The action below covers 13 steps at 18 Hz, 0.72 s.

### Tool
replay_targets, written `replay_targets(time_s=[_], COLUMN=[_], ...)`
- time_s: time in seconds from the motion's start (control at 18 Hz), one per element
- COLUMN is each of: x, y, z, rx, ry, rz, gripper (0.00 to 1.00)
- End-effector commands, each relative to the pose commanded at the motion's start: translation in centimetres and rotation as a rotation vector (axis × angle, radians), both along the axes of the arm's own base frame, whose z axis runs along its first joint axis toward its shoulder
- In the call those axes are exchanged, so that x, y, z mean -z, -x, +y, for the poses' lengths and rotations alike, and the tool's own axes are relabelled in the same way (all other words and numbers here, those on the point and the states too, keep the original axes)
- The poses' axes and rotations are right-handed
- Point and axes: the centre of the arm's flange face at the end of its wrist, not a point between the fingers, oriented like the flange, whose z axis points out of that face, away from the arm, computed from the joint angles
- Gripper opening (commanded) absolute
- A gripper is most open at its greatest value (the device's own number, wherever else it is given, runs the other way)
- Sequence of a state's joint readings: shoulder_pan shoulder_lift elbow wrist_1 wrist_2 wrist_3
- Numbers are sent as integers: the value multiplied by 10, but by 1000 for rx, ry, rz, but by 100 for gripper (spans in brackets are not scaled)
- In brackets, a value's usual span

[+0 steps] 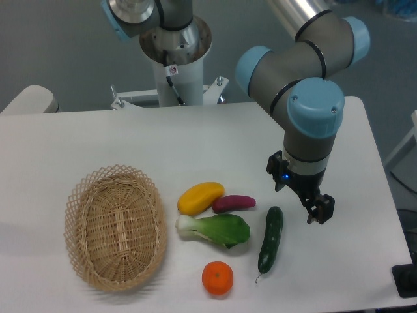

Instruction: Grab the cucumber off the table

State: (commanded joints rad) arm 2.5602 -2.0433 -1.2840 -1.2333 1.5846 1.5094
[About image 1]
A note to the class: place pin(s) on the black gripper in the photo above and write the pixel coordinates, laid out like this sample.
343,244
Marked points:
304,178

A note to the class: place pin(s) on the green cucumber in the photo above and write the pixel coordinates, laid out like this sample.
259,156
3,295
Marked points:
271,240

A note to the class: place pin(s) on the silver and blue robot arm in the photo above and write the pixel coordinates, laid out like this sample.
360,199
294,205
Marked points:
292,87

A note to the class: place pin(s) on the purple sweet potato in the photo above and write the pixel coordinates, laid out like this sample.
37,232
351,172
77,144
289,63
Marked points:
233,203

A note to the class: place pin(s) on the green bok choy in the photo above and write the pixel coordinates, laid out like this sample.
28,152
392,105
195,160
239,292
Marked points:
226,230

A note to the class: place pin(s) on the yellow mango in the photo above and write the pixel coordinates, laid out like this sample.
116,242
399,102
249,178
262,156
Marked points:
199,198

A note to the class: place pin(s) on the orange tangerine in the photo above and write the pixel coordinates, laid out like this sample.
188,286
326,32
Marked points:
217,278

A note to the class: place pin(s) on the black device at table edge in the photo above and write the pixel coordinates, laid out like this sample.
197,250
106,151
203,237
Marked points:
405,280

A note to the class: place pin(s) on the woven wicker basket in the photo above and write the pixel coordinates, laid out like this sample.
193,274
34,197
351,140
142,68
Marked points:
115,228

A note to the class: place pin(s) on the blue object in corner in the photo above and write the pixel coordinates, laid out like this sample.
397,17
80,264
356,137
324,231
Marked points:
404,10

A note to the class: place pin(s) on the white chair back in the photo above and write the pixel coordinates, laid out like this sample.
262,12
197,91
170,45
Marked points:
34,99

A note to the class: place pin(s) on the white furniture frame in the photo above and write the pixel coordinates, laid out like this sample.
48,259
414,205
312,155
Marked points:
405,146

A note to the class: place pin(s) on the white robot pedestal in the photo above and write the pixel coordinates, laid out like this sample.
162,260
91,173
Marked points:
177,59

